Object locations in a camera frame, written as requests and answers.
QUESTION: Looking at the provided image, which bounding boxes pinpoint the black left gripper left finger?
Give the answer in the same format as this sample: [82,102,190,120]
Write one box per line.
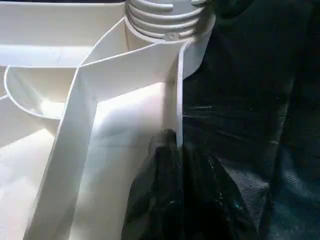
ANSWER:
[121,128,184,240]

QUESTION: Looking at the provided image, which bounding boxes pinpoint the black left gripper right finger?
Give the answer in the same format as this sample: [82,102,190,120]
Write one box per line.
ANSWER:
[180,142,258,240]

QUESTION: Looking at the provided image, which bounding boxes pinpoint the white plastic table top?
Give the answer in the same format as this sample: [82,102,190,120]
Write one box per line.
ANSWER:
[0,0,217,240]

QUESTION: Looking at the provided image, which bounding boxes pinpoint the white plastic table leg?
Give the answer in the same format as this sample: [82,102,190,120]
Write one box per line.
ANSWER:
[124,0,213,42]

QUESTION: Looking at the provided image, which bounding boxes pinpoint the black table mat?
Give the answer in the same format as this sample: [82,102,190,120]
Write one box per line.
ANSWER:
[177,0,320,240]

